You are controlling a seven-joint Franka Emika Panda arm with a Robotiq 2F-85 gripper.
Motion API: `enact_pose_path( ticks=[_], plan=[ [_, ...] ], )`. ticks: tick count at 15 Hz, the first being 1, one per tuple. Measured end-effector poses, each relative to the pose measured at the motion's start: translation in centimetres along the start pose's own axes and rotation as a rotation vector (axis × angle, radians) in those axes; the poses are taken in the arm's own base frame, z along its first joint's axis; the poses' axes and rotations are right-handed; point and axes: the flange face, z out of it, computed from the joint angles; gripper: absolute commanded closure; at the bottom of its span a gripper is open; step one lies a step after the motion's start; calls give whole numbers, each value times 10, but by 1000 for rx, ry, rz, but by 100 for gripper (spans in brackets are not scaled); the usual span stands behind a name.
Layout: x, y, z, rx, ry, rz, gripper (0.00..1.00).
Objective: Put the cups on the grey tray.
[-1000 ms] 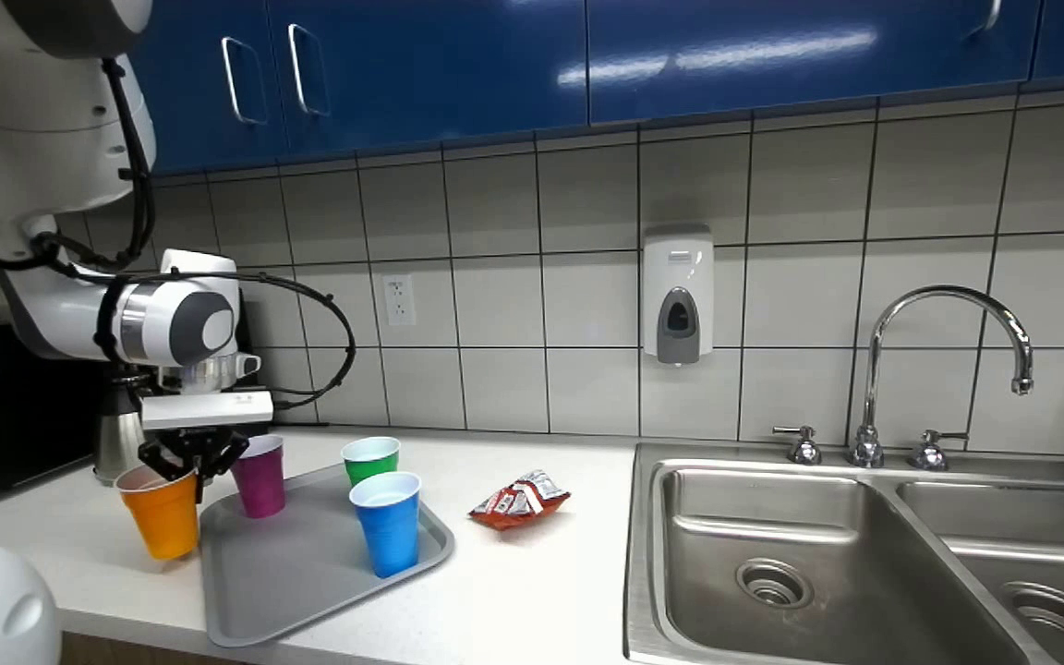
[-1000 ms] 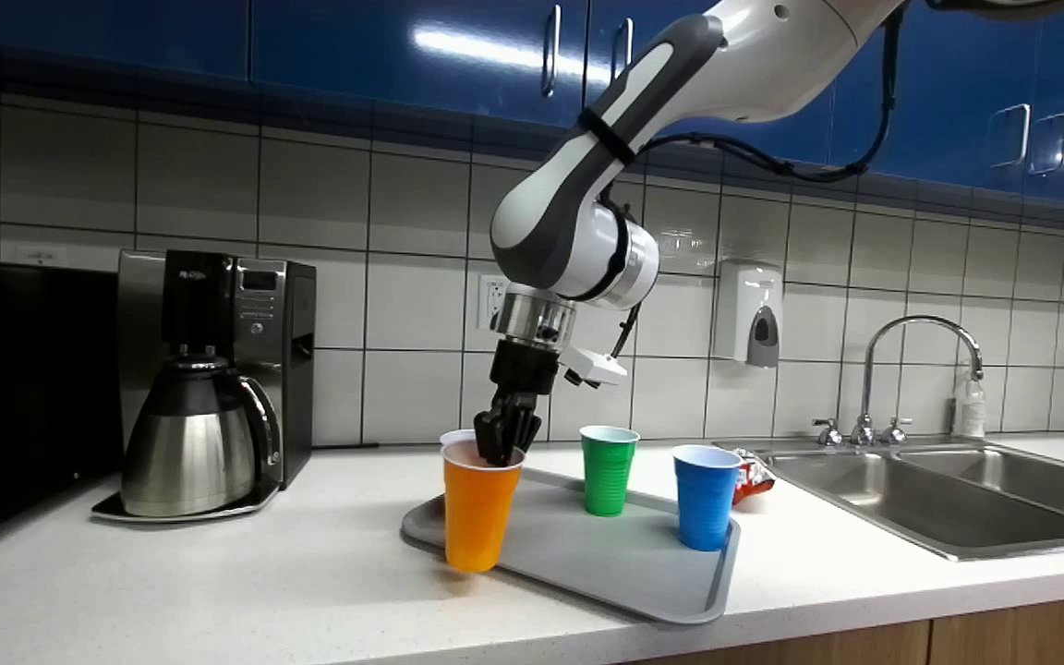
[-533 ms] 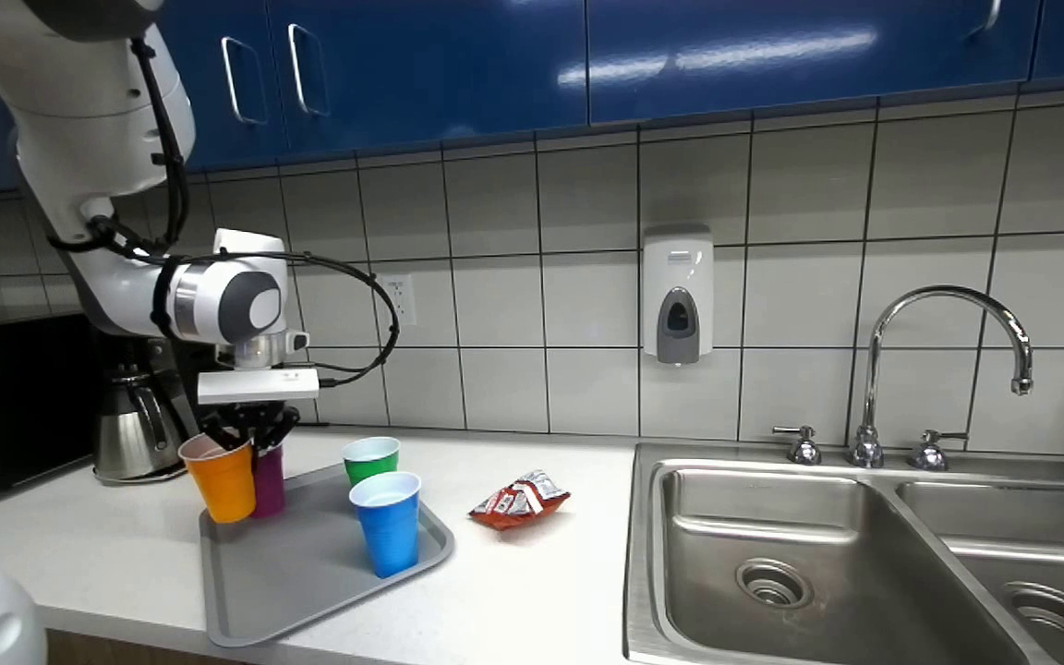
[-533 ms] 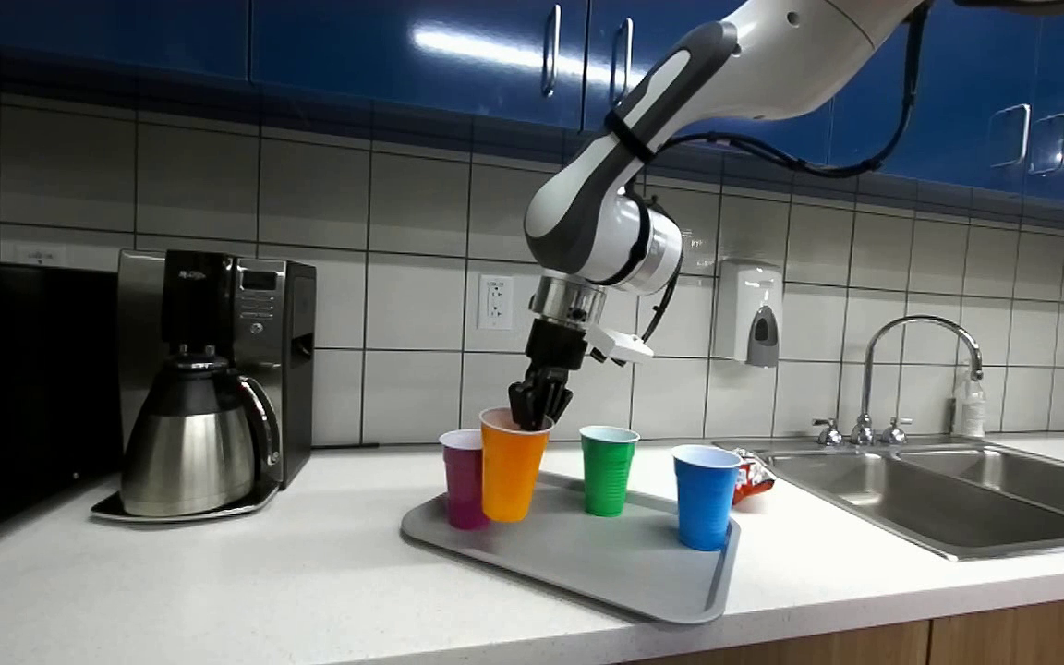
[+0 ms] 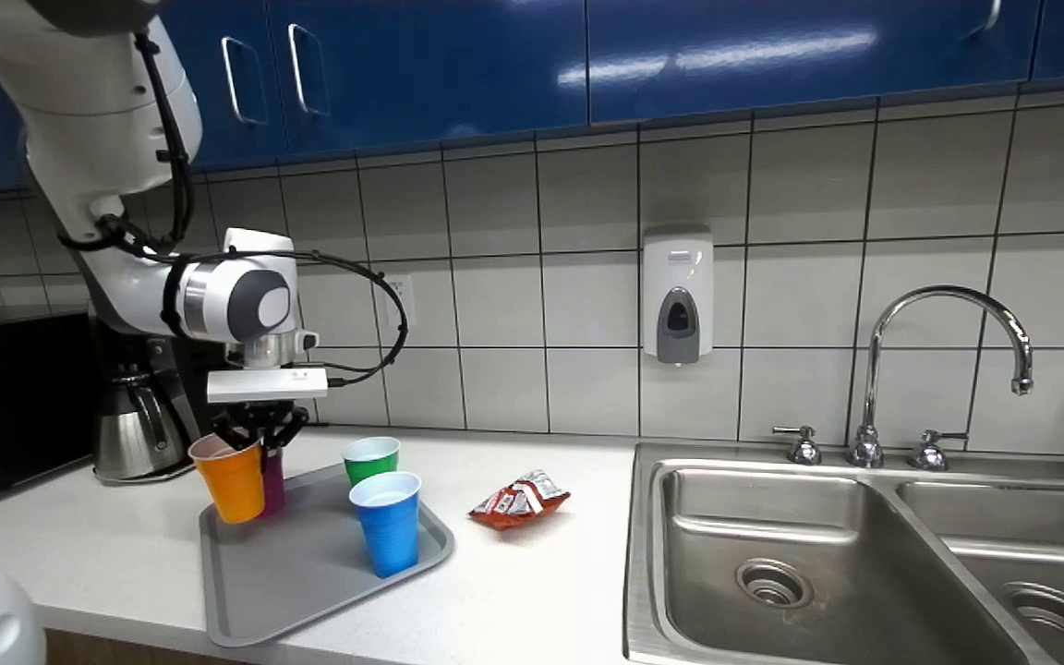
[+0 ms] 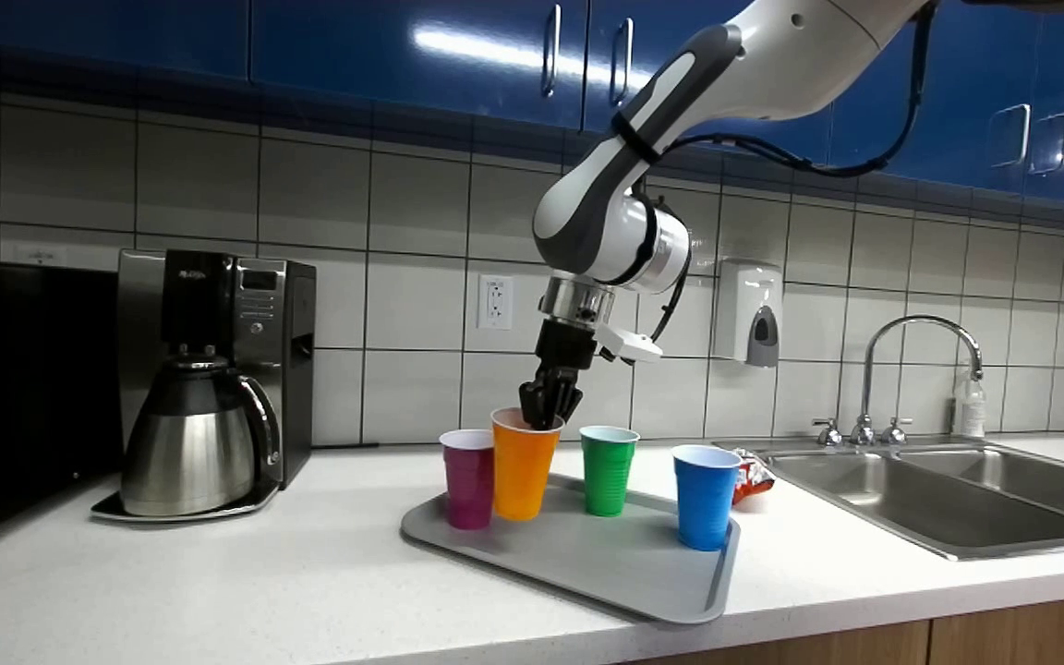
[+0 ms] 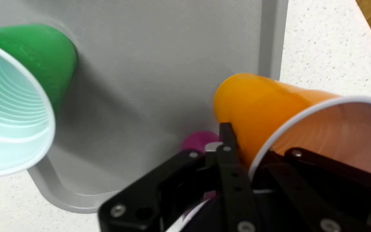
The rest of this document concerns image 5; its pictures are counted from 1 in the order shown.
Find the chrome gooseneck faucet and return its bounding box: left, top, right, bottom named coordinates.
left=851, top=280, right=1037, bottom=470

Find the white wall soap dispenser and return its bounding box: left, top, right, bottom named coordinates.
left=640, top=234, right=715, bottom=367

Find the stainless steel double sink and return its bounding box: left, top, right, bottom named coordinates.
left=622, top=440, right=1064, bottom=665

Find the wooden lower cabinet front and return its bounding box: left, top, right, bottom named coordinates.
left=43, top=623, right=220, bottom=665

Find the stainless steel coffee carafe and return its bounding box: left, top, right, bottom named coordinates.
left=91, top=367, right=198, bottom=488

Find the black microwave oven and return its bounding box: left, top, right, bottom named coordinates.
left=0, top=309, right=103, bottom=509

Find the orange plastic cup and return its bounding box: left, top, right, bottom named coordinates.
left=185, top=428, right=271, bottom=530

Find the grey plastic tray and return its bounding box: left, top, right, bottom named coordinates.
left=194, top=454, right=458, bottom=651

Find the chrome faucet handle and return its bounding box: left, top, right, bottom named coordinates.
left=770, top=426, right=825, bottom=470
left=905, top=426, right=972, bottom=473

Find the red snack bag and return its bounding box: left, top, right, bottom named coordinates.
left=470, top=465, right=571, bottom=535

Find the green plastic cup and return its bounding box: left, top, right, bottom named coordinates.
left=339, top=436, right=401, bottom=490

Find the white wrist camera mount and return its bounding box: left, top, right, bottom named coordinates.
left=202, top=329, right=331, bottom=410

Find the blue plastic cup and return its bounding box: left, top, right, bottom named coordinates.
left=343, top=470, right=425, bottom=582

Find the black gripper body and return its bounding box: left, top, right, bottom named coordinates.
left=213, top=399, right=310, bottom=452

